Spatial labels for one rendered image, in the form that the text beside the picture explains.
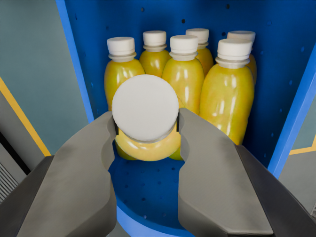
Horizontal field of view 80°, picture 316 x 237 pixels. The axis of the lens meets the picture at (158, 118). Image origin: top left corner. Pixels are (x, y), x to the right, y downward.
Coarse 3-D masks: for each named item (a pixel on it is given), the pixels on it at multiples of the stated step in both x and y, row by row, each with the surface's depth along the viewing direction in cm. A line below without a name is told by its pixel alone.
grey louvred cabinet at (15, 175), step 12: (0, 132) 158; (0, 144) 152; (0, 156) 150; (12, 156) 166; (0, 168) 147; (12, 168) 159; (24, 168) 176; (0, 180) 146; (12, 180) 157; (0, 192) 145
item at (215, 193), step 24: (192, 120) 10; (192, 144) 9; (216, 144) 9; (192, 168) 7; (216, 168) 7; (240, 168) 7; (192, 192) 7; (216, 192) 6; (240, 192) 6; (192, 216) 6; (216, 216) 6; (240, 216) 6; (264, 216) 6
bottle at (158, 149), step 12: (120, 132) 14; (168, 132) 13; (120, 144) 15; (132, 144) 14; (144, 144) 14; (156, 144) 14; (168, 144) 14; (180, 144) 16; (132, 156) 16; (144, 156) 15; (156, 156) 15; (168, 156) 17
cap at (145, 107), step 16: (128, 80) 11; (144, 80) 11; (160, 80) 11; (128, 96) 11; (144, 96) 11; (160, 96) 11; (176, 96) 11; (112, 112) 11; (128, 112) 11; (144, 112) 11; (160, 112) 11; (176, 112) 11; (128, 128) 11; (144, 128) 11; (160, 128) 11
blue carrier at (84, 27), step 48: (96, 0) 26; (144, 0) 32; (192, 0) 33; (240, 0) 30; (288, 0) 25; (96, 48) 28; (288, 48) 25; (96, 96) 29; (288, 96) 25; (288, 144) 18; (144, 192) 34
